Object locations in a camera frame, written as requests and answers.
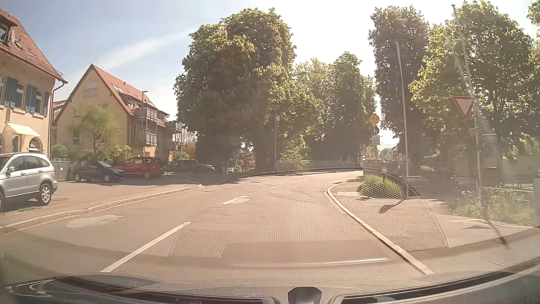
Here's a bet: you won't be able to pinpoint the grey paved pavement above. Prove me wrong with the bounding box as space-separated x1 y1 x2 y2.
329 179 540 279

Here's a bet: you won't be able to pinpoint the low green bush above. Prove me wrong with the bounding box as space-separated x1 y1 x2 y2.
358 174 403 199

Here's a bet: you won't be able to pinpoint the car's own bonnet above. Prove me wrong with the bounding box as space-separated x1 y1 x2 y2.
0 258 540 304

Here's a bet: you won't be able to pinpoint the large dark green tree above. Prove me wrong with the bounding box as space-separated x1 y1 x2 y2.
174 8 321 173

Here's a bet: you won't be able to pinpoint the give way sign on post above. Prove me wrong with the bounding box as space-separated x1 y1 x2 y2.
450 95 483 193

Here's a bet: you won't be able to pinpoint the dark grey car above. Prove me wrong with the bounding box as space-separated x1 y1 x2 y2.
69 160 125 183

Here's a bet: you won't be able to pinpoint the small light green tree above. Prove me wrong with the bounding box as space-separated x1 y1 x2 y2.
69 103 121 159

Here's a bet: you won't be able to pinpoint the beige house with blue shutters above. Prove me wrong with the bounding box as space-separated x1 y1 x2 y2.
0 9 68 159

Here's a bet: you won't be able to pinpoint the red car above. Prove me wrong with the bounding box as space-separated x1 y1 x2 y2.
116 157 165 180

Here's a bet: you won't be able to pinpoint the grey paved parking area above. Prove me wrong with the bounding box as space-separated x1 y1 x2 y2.
0 172 237 226

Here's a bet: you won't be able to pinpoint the dark parked car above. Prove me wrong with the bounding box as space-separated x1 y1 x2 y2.
166 159 199 173

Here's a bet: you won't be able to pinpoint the round signs on post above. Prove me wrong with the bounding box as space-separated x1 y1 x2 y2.
369 113 381 161

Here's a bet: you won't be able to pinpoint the broad green tree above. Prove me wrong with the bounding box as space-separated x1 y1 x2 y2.
408 0 540 186

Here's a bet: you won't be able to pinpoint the silver car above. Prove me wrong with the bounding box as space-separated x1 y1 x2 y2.
0 152 58 212

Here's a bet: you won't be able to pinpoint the road markings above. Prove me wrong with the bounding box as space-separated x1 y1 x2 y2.
100 173 435 276

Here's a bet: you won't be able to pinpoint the tall green tree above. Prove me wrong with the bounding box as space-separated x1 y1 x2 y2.
368 5 431 161

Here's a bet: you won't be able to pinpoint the beige gabled house with balconies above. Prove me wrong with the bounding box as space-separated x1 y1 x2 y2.
51 64 184 163

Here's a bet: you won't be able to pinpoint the grey asphalt road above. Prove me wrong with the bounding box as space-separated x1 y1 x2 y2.
0 170 424 288

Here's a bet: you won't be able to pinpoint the grey metal gate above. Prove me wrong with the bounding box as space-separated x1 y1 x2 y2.
51 158 71 181

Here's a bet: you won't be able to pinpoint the grass verge with weeds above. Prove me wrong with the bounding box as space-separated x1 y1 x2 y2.
451 188 538 226

